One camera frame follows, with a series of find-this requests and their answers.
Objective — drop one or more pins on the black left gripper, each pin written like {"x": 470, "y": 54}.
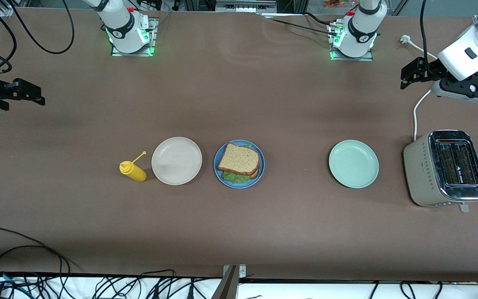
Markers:
{"x": 431, "y": 70}

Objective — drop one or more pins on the yellow squeeze bottle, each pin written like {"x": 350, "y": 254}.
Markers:
{"x": 134, "y": 172}

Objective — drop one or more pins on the blue plate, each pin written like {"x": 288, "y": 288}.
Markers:
{"x": 259, "y": 153}

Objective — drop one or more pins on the brown bread slice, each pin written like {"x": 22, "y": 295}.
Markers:
{"x": 239, "y": 158}
{"x": 255, "y": 173}

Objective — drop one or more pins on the green lettuce leaf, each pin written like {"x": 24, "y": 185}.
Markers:
{"x": 235, "y": 177}

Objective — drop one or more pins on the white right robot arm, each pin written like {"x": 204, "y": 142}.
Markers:
{"x": 120, "y": 25}

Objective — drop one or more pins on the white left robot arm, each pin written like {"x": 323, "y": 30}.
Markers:
{"x": 359, "y": 29}

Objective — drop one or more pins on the light green plate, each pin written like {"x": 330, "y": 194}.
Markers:
{"x": 353, "y": 164}

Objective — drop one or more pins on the beige plate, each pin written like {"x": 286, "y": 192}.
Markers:
{"x": 176, "y": 161}

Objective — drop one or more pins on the beige chrome toaster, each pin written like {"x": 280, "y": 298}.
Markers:
{"x": 419, "y": 166}

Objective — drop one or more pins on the orange snack packet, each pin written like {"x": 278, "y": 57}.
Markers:
{"x": 334, "y": 3}

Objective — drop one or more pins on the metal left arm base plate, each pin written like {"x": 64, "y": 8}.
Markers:
{"x": 367, "y": 59}

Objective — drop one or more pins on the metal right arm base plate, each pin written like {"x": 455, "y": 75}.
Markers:
{"x": 154, "y": 41}

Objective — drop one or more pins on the grey metal frame block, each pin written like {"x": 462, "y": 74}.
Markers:
{"x": 243, "y": 6}

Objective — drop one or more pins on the metal table edge bracket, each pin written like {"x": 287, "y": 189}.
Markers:
{"x": 230, "y": 282}

